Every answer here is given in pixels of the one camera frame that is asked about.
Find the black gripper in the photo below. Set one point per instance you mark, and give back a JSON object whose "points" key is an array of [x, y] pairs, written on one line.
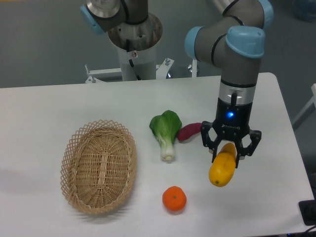
{"points": [[231, 124]]}

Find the yellow mango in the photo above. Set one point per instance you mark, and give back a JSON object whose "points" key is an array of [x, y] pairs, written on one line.
{"points": [[223, 166]]}

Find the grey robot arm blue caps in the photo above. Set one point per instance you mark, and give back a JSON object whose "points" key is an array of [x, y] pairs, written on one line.
{"points": [[235, 44]]}

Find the woven wicker basket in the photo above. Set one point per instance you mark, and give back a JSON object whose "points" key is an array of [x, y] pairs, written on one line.
{"points": [[99, 167]]}

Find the purple sweet potato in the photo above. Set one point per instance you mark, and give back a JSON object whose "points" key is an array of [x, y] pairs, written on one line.
{"points": [[188, 131]]}

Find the green bok choy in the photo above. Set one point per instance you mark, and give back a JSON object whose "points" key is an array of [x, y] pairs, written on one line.
{"points": [[165, 128]]}

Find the orange tangerine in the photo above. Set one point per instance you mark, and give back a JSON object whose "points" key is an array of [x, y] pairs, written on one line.
{"points": [[174, 199]]}

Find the black device at table edge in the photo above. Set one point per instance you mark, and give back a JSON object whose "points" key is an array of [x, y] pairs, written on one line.
{"points": [[308, 211]]}

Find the white frame at right edge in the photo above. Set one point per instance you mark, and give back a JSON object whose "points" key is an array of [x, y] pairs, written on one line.
{"points": [[306, 111]]}

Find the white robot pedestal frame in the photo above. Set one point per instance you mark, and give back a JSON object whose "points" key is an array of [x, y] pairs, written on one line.
{"points": [[136, 39]]}

